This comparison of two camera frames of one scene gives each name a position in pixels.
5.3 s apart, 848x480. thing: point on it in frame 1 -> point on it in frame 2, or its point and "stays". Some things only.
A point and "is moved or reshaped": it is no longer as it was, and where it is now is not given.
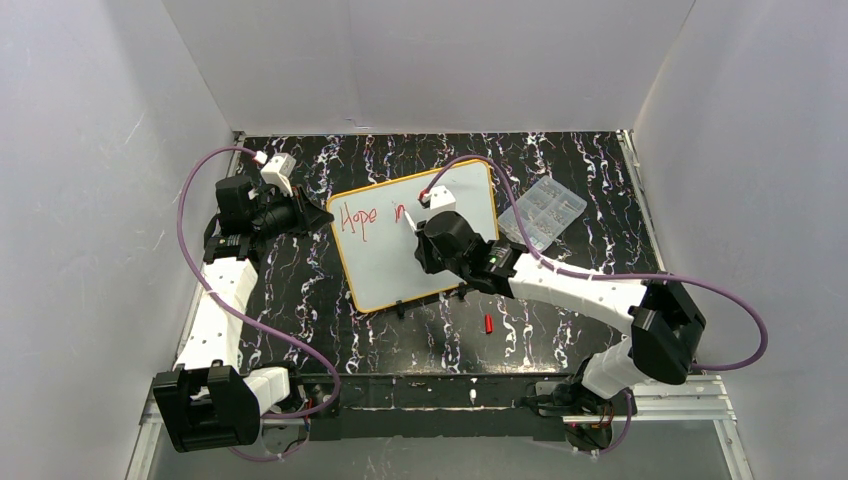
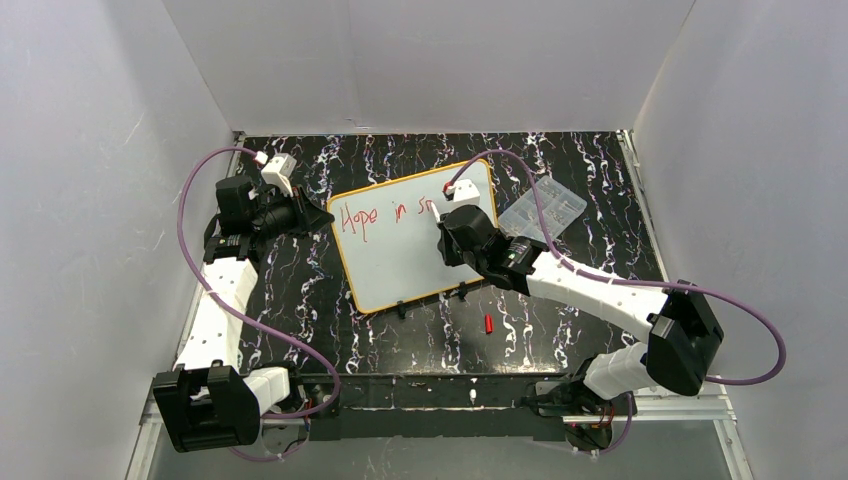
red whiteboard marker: (412, 224) is moved or reshaped
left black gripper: (303, 211) stays
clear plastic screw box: (549, 208) stays
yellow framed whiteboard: (377, 243) stays
